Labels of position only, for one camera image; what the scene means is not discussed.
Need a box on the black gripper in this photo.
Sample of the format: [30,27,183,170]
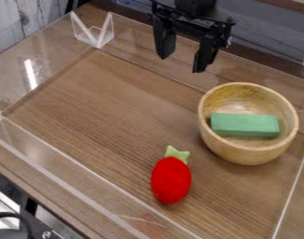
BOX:
[151,0,236,73]

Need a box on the red felt strawberry toy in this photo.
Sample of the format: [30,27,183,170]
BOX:
[151,146,192,204]

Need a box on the green rectangular block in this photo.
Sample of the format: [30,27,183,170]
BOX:
[210,113,280,137]

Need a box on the wooden bowl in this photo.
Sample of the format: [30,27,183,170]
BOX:
[199,82,299,165]

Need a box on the clear acrylic corner bracket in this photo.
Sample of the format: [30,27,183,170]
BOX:
[70,12,115,49]

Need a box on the clear acrylic front wall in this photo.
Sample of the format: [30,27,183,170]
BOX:
[0,112,200,239]

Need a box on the black table leg mount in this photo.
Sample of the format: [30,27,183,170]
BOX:
[20,196,64,239]

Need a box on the black cable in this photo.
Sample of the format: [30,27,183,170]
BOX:
[0,211,35,239]

